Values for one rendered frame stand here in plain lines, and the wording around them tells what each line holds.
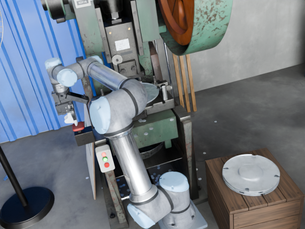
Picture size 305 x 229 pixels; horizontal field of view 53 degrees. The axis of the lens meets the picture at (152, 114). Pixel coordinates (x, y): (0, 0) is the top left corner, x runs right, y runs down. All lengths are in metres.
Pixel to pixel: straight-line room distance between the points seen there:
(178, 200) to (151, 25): 0.87
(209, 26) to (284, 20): 2.22
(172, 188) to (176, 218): 0.16
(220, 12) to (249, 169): 0.83
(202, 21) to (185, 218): 0.85
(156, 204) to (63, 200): 1.25
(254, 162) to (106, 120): 1.01
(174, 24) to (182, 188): 1.03
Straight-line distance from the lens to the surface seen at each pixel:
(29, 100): 3.07
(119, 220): 2.02
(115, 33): 1.64
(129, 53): 1.68
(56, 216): 2.29
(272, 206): 1.67
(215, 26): 1.50
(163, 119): 1.71
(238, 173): 1.73
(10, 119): 3.18
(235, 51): 3.42
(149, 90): 1.74
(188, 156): 1.83
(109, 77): 1.27
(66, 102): 1.56
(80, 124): 1.64
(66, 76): 1.37
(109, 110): 1.04
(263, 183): 1.69
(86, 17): 1.56
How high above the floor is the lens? 1.54
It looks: 30 degrees down
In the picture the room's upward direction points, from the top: 10 degrees counter-clockwise
